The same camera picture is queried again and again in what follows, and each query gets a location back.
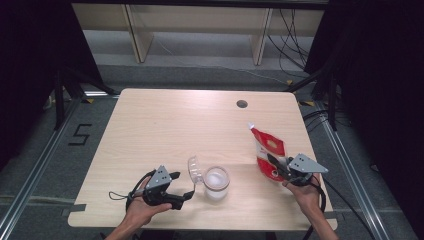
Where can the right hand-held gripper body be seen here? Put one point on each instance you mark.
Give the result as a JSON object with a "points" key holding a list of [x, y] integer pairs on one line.
{"points": [[301, 166]]}

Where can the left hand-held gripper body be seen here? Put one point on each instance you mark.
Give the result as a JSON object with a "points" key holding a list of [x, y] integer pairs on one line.
{"points": [[160, 198]]}

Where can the red and white sugar bag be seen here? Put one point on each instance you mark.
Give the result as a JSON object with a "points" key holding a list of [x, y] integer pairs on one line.
{"points": [[266, 143]]}

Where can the clear plastic jar with lid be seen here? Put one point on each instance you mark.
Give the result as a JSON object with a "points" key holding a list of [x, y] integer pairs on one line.
{"points": [[216, 181]]}

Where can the person's left hand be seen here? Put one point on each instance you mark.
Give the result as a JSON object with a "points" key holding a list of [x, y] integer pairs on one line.
{"points": [[143, 213]]}

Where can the person's right hand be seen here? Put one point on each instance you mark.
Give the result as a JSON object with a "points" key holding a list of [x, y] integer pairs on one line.
{"points": [[308, 196]]}

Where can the grey tape strip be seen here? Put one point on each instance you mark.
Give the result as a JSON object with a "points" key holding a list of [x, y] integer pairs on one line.
{"points": [[75, 208], [331, 215]]}

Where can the yellow black tape piece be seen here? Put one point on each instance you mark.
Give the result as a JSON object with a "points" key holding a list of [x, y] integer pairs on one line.
{"points": [[306, 103], [88, 100]]}

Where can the black metal stand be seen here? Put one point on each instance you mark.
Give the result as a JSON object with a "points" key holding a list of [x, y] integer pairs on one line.
{"points": [[332, 103], [59, 106]]}

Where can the black curtain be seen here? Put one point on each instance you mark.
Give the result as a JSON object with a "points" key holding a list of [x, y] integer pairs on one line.
{"points": [[383, 83], [33, 66]]}

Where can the beige wooden shelf unit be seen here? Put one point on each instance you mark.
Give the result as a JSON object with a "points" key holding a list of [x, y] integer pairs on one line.
{"points": [[200, 20]]}

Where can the aluminium floor rail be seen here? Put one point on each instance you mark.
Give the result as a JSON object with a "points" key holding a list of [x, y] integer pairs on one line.
{"points": [[350, 173], [40, 160]]}

